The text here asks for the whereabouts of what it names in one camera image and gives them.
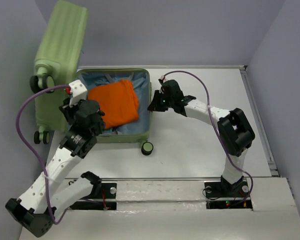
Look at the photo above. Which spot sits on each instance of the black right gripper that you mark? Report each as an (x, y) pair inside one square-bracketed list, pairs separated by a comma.
[(154, 105)]

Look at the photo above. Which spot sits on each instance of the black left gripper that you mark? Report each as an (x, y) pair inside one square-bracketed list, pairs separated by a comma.
[(69, 111)]

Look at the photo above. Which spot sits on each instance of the orange cloth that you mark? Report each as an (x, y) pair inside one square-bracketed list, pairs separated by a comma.
[(118, 101)]

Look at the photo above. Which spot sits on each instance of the light green hard suitcase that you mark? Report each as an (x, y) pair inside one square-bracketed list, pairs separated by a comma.
[(56, 63)]

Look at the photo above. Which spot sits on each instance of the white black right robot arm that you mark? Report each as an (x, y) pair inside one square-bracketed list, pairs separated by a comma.
[(232, 127)]

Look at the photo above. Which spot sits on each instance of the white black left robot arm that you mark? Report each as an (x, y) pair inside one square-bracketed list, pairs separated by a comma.
[(41, 206)]

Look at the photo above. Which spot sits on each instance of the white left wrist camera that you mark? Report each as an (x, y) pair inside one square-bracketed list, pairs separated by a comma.
[(77, 92)]

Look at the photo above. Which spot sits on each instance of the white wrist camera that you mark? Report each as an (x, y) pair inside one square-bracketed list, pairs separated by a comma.
[(77, 92), (162, 80)]

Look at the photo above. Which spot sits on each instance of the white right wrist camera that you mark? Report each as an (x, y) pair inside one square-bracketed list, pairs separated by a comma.
[(162, 80)]

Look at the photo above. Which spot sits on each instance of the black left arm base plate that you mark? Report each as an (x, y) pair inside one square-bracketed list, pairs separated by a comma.
[(103, 199)]

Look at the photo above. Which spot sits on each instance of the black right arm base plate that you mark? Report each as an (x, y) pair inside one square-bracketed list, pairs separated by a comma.
[(217, 199)]

